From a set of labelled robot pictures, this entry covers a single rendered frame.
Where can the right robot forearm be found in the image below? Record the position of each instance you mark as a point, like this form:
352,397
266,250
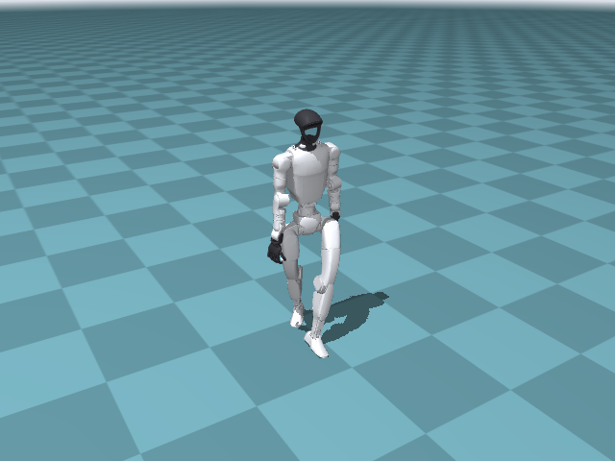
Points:
279,219

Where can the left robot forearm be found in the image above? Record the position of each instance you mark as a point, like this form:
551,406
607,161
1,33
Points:
334,200

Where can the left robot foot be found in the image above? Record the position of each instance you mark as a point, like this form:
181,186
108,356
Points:
316,345

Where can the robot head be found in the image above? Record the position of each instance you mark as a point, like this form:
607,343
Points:
307,119

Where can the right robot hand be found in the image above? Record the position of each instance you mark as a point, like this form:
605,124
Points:
275,250

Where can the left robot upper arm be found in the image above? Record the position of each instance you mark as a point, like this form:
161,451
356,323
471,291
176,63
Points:
333,181

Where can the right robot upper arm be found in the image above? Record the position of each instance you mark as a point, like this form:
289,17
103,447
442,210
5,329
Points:
281,164

